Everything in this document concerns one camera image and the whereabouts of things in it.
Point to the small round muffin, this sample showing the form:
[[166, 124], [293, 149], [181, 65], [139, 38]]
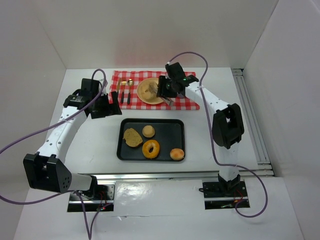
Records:
[[148, 131]]

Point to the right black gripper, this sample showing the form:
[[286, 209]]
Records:
[[163, 86]]

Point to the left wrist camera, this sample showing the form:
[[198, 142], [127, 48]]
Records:
[[89, 88]]

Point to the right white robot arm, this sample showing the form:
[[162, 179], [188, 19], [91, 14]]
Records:
[[225, 124]]

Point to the aluminium rail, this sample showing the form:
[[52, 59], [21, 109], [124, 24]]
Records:
[[265, 168], [155, 175]]

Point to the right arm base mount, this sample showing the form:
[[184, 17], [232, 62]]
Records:
[[215, 198]]

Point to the gold knife black handle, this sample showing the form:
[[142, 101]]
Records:
[[119, 82]]

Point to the orange glazed donut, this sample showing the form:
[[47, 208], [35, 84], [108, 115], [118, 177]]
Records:
[[151, 149]]

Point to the aluminium rail right side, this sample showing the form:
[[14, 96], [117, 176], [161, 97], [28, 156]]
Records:
[[265, 168]]

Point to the brown bread slice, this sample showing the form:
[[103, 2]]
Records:
[[132, 138]]

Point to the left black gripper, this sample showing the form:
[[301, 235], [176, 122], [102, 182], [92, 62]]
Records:
[[105, 106]]

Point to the beige round plate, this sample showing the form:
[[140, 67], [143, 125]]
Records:
[[143, 82]]

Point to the black baking tray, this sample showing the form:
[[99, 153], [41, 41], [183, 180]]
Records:
[[170, 134]]

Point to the pale bagel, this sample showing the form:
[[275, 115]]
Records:
[[146, 94]]

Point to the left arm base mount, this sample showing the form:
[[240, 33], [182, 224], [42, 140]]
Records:
[[102, 199]]

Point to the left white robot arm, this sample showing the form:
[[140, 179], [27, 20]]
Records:
[[45, 169]]

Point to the gold spoon black handle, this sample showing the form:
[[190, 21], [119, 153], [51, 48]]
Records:
[[130, 83]]

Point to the small round bun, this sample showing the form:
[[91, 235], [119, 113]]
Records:
[[177, 154]]

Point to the gold fork black handle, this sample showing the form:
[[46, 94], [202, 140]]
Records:
[[123, 85]]

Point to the red checkered cloth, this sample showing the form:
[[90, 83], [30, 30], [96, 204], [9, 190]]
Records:
[[135, 103]]

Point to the aluminium rail front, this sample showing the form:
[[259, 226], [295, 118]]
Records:
[[155, 175]]

